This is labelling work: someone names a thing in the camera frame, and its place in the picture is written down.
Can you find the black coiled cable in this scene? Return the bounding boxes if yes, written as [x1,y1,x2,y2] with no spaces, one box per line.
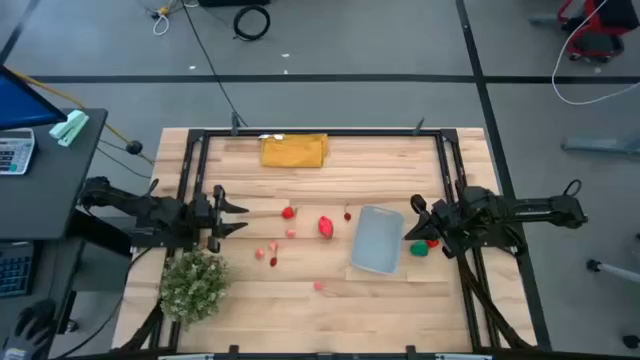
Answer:
[232,4,272,42]

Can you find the person's hand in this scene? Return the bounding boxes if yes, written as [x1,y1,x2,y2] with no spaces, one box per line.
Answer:
[0,298,57,360]

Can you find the black cable bundle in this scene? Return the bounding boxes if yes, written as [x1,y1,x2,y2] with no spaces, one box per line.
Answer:
[452,247,534,351]

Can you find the grey desk calculator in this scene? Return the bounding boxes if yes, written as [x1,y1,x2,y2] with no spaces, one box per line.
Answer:
[0,127,36,176]

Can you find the white and yellow cable bundle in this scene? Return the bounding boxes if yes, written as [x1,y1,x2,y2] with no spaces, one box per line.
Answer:
[152,0,201,37]

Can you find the computer monitor blue screen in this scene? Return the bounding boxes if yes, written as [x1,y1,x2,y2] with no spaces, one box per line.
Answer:
[0,64,69,132]

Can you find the green artificial plant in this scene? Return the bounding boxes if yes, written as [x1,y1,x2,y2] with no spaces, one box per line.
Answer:
[158,248,232,326]

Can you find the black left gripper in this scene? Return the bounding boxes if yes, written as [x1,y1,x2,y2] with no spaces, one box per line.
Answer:
[187,183,250,254]

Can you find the grey pole with black foot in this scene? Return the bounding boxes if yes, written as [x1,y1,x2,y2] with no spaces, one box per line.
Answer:
[585,258,640,285]

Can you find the mint green stapler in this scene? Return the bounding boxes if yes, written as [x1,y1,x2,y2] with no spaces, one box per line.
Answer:
[48,109,90,148]

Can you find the white floor cable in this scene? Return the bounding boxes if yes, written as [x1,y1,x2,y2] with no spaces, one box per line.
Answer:
[551,0,640,107]

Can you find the black aluminium table frame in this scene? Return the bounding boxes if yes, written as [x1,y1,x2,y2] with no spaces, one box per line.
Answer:
[117,127,539,360]

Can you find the grey metal floor base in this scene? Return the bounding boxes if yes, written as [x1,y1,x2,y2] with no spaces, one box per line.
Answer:
[560,130,640,156]

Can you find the black floor cable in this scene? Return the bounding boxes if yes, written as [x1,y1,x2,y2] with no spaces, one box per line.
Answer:
[179,0,249,129]

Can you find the folded yellow cloth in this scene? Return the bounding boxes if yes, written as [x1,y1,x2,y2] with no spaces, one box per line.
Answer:
[260,132,330,169]

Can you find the yellow floor cable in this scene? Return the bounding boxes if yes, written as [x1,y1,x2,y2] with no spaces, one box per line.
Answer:
[9,68,155,166]

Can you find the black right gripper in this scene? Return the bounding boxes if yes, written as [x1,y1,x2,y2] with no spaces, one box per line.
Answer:
[404,193,469,260]

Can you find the red cart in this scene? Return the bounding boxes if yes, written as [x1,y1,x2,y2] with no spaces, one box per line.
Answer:
[557,0,640,64]

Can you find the black desk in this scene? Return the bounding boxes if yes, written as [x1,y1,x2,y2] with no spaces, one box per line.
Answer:
[0,107,109,241]

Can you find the light grey plastic bin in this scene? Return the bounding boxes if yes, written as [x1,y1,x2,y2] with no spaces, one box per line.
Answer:
[349,204,406,276]

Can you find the black computer keyboard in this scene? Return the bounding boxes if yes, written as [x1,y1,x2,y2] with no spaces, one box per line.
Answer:
[0,241,35,299]

